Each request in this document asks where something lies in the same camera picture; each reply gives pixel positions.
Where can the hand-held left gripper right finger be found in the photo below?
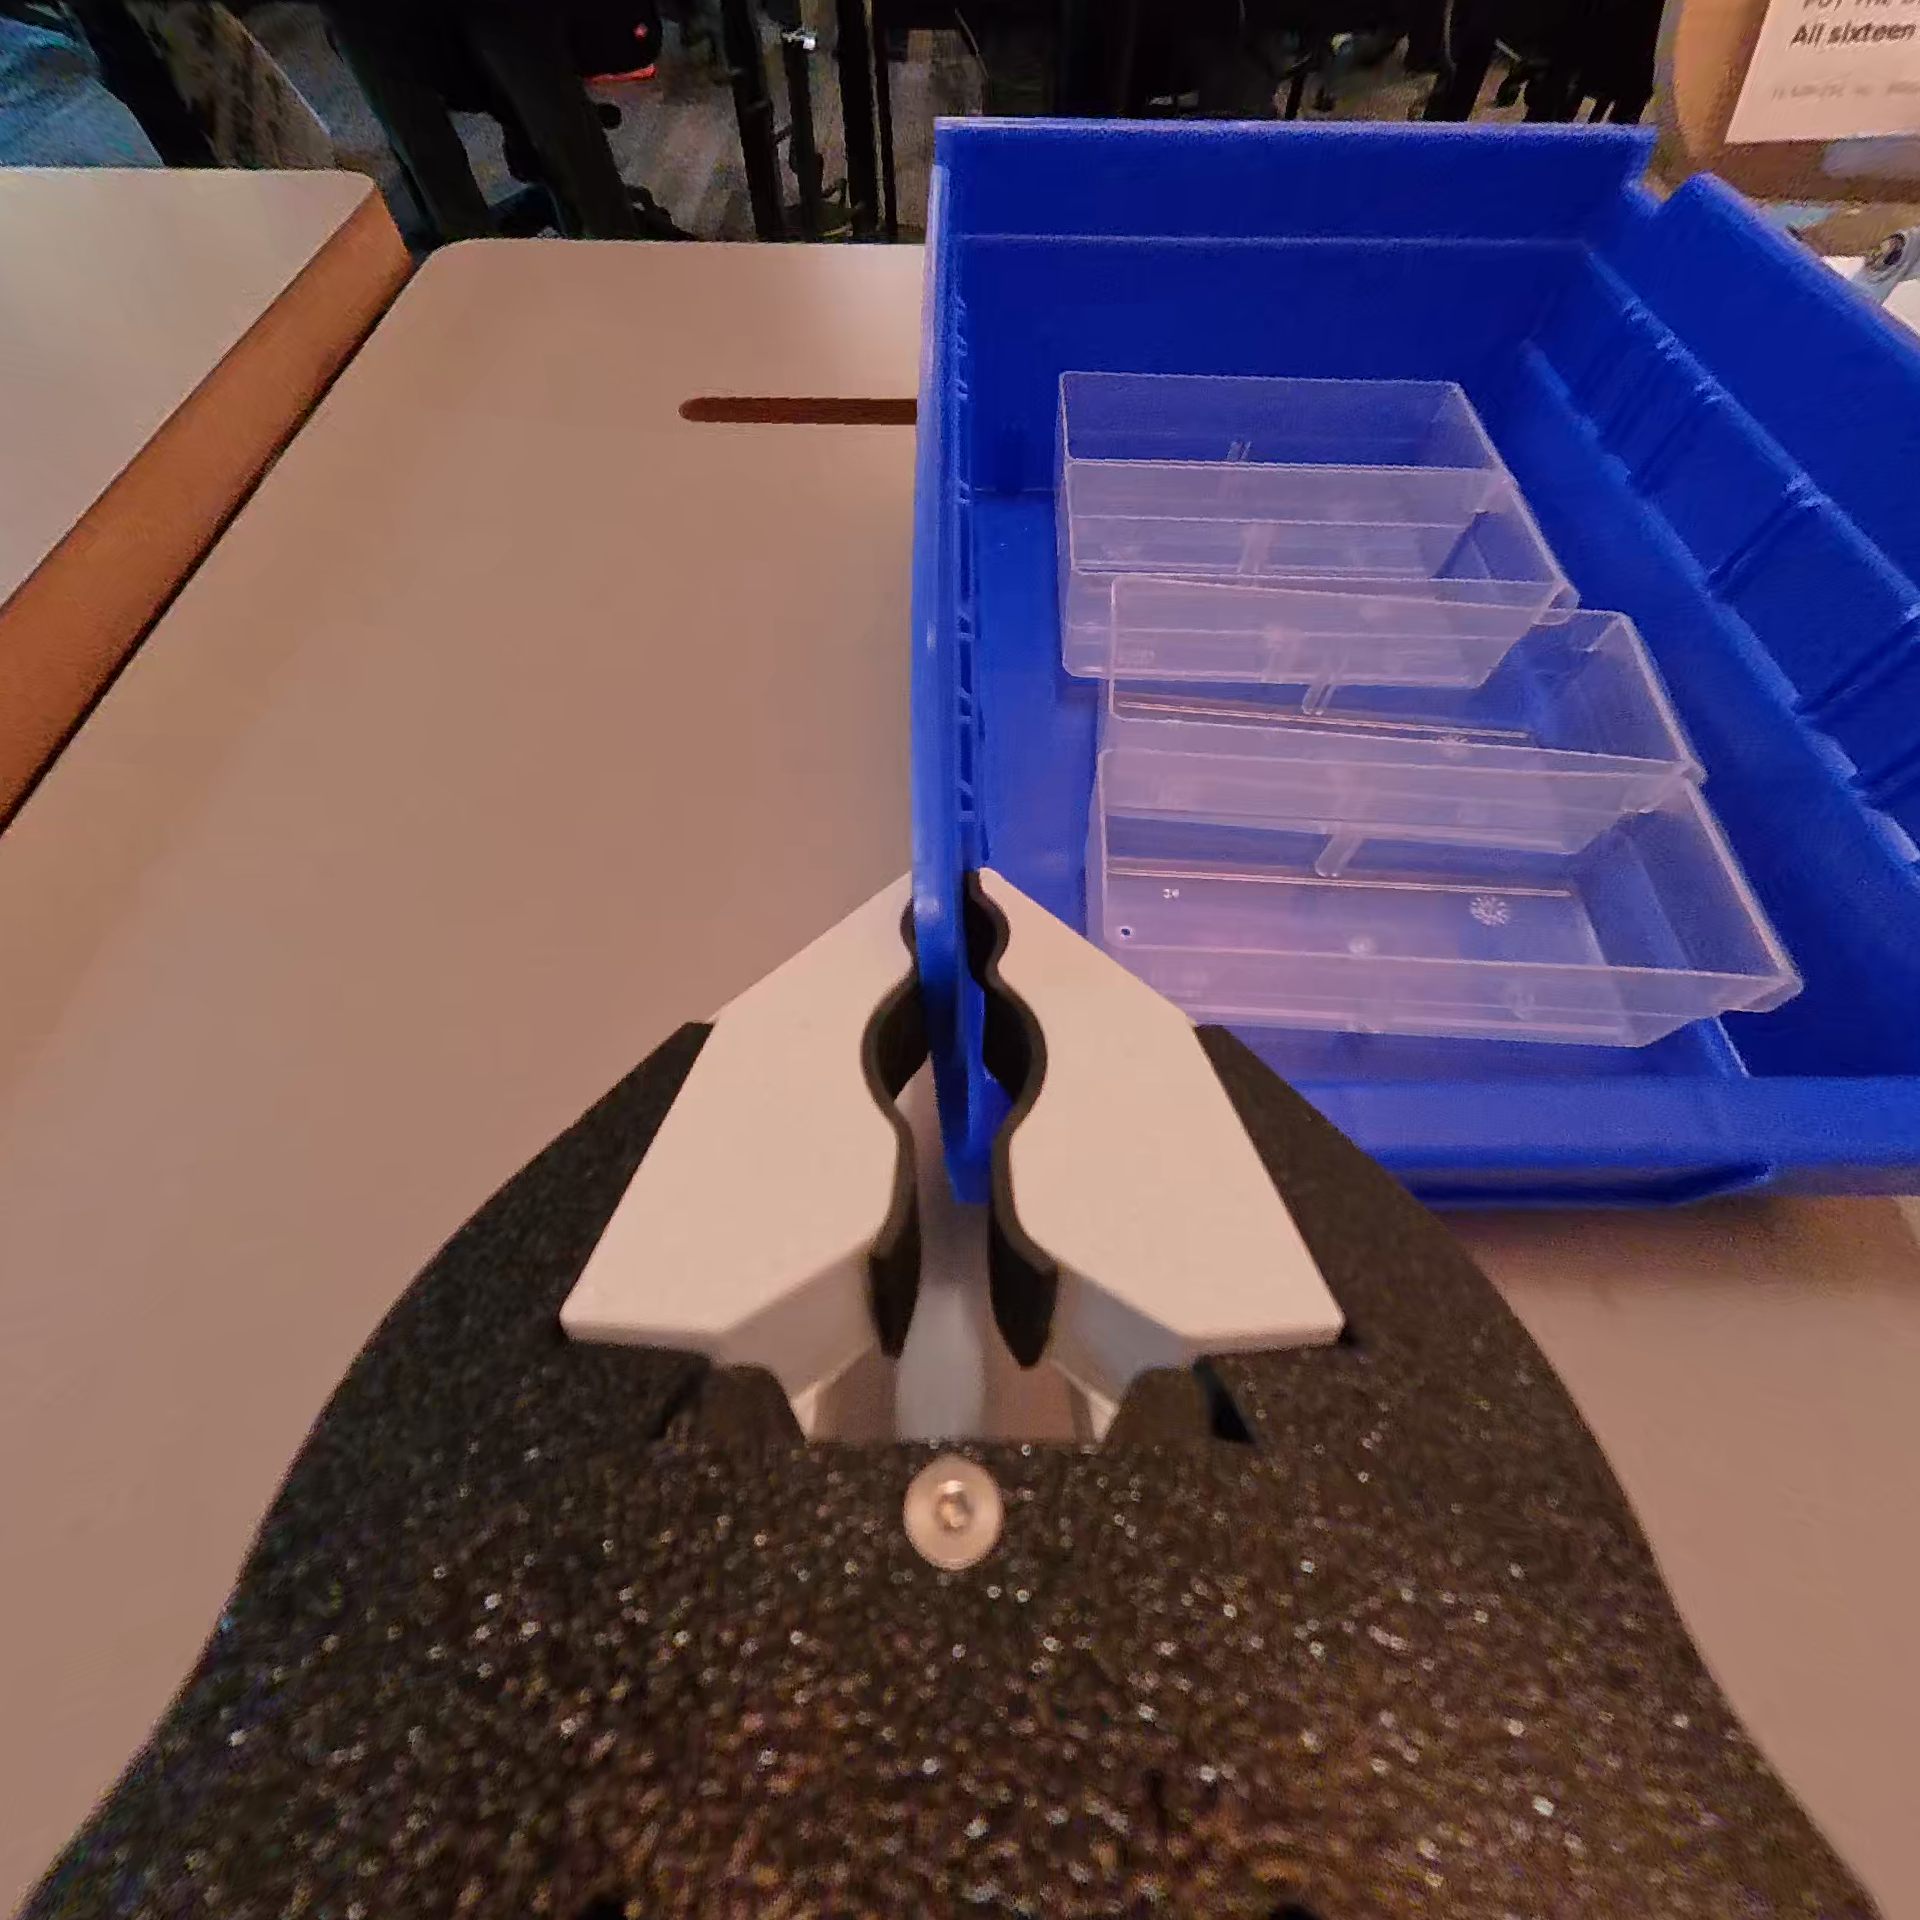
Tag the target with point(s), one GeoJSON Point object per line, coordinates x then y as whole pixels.
{"type": "Point", "coordinates": [1155, 1202]}

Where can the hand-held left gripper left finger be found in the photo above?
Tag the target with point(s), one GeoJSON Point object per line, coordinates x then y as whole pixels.
{"type": "Point", "coordinates": [750, 1183]}

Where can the large blue plastic bin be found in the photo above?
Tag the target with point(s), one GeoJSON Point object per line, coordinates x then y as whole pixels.
{"type": "Point", "coordinates": [1648, 329]}

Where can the clear plastic box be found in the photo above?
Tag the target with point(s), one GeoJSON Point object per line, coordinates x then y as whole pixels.
{"type": "Point", "coordinates": [1261, 450]}
{"type": "Point", "coordinates": [1422, 929]}
{"type": "Point", "coordinates": [1560, 722]}

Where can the black chair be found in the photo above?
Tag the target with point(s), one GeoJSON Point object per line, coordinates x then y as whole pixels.
{"type": "Point", "coordinates": [781, 103]}

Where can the wooden sheet stand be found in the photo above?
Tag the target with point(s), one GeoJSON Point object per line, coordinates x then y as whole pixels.
{"type": "Point", "coordinates": [1702, 75]}

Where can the white instruction sheet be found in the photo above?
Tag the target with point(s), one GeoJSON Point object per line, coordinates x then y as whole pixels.
{"type": "Point", "coordinates": [1828, 66]}

